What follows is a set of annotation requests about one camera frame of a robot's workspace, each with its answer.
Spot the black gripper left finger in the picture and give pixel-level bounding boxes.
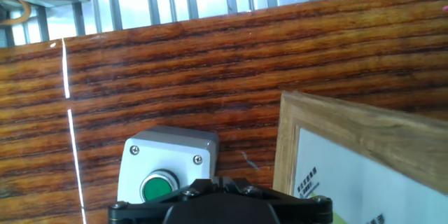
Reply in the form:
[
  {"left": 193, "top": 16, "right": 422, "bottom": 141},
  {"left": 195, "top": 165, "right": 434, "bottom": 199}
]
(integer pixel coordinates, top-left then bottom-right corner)
[{"left": 107, "top": 176, "right": 221, "bottom": 224}]

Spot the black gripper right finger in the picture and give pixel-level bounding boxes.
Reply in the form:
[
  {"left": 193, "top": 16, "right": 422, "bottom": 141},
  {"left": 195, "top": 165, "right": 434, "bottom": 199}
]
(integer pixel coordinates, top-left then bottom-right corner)
[{"left": 220, "top": 176, "right": 334, "bottom": 224}]

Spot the white box green push button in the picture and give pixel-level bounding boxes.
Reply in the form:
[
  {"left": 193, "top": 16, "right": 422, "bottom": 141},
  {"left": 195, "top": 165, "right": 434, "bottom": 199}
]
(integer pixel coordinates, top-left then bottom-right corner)
[{"left": 116, "top": 125, "right": 221, "bottom": 205}]

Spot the wood-grain table mat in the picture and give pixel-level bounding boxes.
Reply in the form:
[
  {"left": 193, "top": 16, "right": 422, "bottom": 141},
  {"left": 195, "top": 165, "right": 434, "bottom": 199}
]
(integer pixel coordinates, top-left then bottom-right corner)
[{"left": 0, "top": 0, "right": 448, "bottom": 224}]

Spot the wooden photo frame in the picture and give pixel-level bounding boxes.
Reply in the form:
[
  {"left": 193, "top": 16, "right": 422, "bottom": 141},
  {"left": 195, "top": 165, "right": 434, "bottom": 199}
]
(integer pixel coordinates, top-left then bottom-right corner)
[{"left": 272, "top": 90, "right": 448, "bottom": 224}]

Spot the tan curved cable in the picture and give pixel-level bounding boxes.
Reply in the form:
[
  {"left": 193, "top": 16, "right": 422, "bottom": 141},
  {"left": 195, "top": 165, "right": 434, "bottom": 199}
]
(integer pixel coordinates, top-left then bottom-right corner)
[{"left": 0, "top": 0, "right": 33, "bottom": 27}]

